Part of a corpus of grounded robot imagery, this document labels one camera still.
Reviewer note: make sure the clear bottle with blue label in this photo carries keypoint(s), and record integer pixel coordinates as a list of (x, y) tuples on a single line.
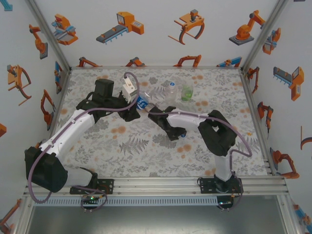
[(142, 102)]

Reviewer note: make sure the clear bottle without label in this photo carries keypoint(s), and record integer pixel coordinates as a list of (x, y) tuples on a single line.
[(171, 93)]

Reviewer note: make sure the clear bottle with green label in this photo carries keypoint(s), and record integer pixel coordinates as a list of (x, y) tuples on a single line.
[(187, 93)]

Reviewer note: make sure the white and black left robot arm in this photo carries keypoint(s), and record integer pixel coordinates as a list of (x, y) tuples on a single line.
[(63, 134)]

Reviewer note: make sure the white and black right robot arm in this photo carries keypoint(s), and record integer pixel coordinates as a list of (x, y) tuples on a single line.
[(185, 118)]

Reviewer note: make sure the floral patterned table mat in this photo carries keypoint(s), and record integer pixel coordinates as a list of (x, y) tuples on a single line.
[(146, 168)]

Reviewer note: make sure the circuit board with green light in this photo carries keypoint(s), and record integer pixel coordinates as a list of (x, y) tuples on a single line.
[(90, 198), (225, 202)]

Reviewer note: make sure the aluminium back rail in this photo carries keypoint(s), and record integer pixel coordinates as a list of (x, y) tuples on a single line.
[(156, 67)]

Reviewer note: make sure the aluminium side rail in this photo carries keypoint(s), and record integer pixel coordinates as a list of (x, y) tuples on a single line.
[(253, 109), (64, 84)]

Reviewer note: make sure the aluminium front frame rail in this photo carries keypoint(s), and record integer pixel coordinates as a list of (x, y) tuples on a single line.
[(156, 186)]

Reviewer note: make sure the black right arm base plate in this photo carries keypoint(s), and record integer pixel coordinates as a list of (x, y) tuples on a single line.
[(206, 186)]

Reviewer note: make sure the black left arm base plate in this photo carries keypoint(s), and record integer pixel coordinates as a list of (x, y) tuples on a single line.
[(108, 186)]

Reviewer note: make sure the aluminium corner post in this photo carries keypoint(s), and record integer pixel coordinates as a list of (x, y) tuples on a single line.
[(262, 36), (50, 36)]

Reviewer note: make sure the aluminium frame leg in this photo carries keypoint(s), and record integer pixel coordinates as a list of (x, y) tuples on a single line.
[(293, 226), (23, 219)]

